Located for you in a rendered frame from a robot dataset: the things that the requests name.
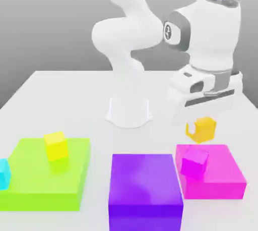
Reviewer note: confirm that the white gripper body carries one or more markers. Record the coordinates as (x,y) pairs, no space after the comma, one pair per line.
(201,108)

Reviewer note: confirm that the small orange cube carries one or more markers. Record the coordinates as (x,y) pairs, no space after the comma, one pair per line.
(204,130)

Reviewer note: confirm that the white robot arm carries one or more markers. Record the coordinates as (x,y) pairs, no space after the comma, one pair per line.
(125,33)

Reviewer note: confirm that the small magenta cube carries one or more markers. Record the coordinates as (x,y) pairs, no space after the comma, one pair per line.
(192,167)

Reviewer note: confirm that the small yellow cube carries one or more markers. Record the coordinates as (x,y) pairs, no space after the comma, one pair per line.
(56,146)

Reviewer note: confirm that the small cyan cube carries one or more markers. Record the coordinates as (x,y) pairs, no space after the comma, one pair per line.
(4,174)

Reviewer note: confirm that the large pink box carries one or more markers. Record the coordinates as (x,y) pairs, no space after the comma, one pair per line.
(223,172)

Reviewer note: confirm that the large purple box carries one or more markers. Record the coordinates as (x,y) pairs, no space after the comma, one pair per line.
(145,184)

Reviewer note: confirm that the large green box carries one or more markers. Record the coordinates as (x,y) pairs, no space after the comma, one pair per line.
(36,176)

